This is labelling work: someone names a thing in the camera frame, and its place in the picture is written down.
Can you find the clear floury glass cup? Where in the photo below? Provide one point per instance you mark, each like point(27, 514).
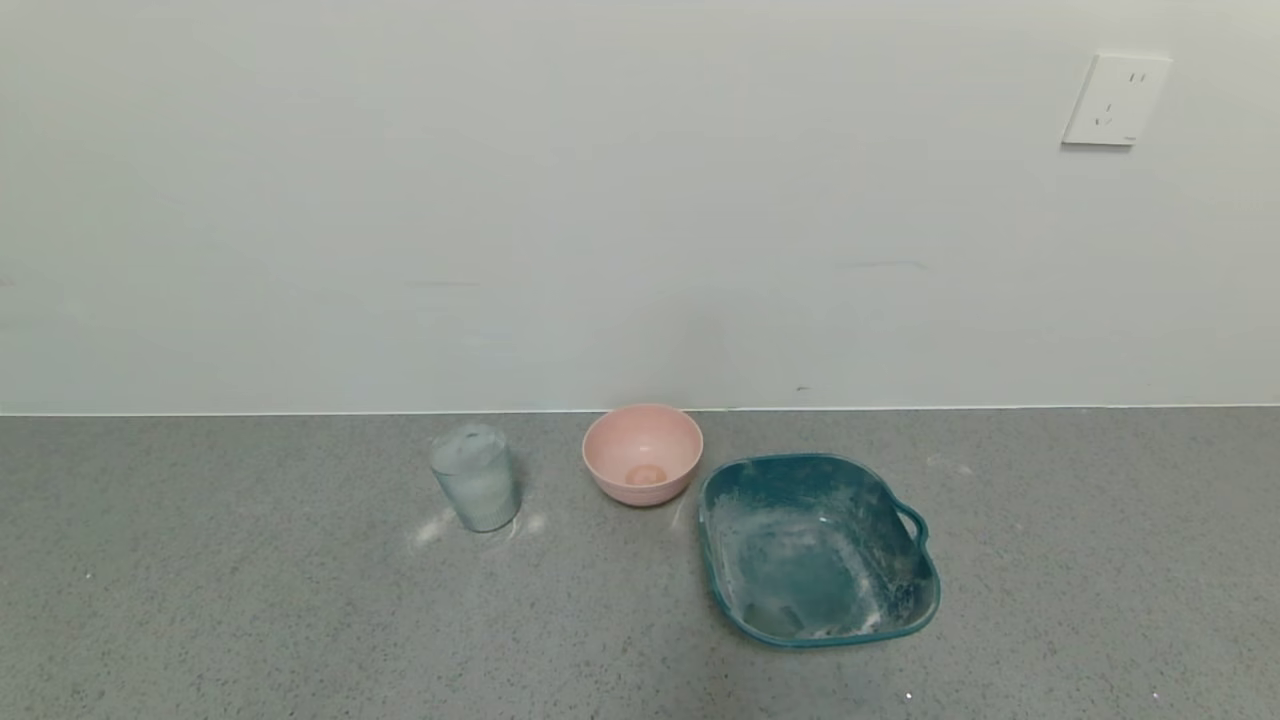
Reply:
point(478, 485)

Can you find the white wall socket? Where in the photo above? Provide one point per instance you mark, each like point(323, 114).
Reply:
point(1115, 100)

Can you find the pink plastic bowl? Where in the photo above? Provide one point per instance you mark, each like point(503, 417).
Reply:
point(640, 450)

